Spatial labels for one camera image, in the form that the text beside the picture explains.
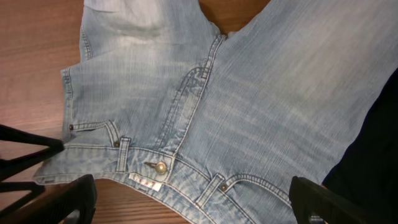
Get black garment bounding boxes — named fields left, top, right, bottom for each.
left=323, top=71, right=397, bottom=223

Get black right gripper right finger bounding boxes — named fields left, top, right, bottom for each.
left=289, top=176, right=386, bottom=224

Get light blue denim shorts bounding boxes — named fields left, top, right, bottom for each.
left=34, top=1, right=397, bottom=223

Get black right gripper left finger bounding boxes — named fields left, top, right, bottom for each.
left=1, top=175, right=97, bottom=224

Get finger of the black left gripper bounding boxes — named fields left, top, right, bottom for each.
left=1, top=124, right=62, bottom=210

